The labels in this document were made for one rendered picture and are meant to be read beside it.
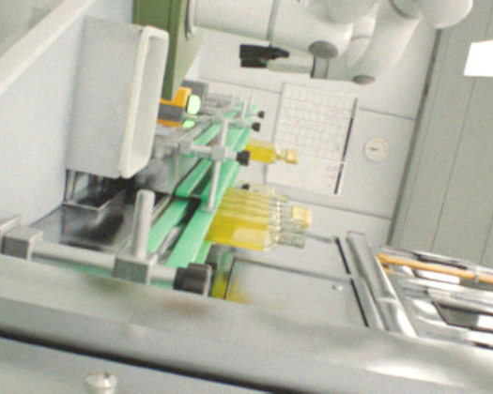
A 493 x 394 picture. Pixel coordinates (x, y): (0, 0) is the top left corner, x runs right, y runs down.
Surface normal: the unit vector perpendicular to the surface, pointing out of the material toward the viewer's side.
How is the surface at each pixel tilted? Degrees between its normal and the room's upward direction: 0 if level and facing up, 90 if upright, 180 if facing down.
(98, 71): 90
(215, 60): 90
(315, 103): 90
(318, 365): 90
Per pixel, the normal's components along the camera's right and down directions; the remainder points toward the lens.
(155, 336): -0.04, 0.18
